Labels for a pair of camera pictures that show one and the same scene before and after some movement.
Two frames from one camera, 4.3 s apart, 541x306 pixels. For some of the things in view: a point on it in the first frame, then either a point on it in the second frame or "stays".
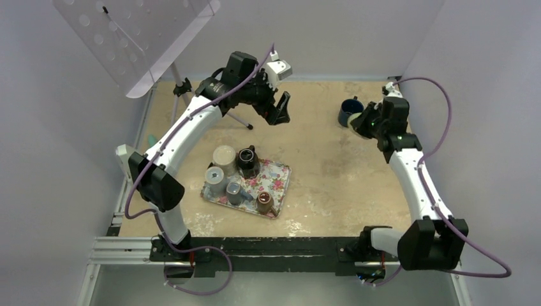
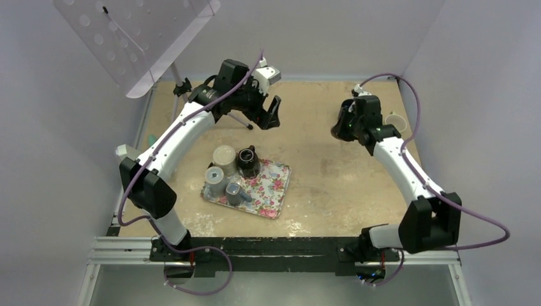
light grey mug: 217,183 stays
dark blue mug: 349,107 stays
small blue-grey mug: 235,195 stays
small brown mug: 265,202 to 341,131
